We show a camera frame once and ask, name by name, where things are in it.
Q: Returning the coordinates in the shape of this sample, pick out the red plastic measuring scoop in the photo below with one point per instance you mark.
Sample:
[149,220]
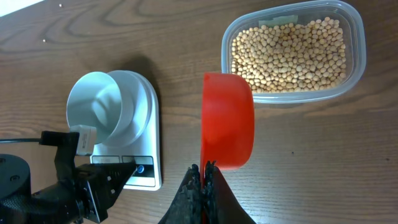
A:
[227,122]

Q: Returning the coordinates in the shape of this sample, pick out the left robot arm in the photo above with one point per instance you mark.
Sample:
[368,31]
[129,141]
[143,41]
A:
[18,203]

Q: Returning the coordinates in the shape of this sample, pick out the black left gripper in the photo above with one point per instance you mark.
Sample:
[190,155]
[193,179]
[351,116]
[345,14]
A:
[92,191]

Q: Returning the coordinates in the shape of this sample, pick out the pile of soybeans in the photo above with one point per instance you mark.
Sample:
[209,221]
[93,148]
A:
[291,57]

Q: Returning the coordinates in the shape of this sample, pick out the white digital kitchen scale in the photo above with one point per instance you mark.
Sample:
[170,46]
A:
[140,141]

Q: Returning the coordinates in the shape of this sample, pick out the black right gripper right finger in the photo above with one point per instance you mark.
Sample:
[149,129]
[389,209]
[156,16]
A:
[220,204]

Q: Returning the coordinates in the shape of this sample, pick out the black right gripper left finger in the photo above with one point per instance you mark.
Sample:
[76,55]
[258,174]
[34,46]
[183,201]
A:
[186,207]

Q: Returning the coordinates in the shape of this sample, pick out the clear plastic container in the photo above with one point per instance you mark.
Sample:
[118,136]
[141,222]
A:
[302,13]

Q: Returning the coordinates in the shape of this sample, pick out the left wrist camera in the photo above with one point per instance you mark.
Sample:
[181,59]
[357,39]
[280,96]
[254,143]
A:
[79,141]

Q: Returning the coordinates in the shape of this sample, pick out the light grey bowl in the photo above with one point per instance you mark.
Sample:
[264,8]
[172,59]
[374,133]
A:
[116,103]

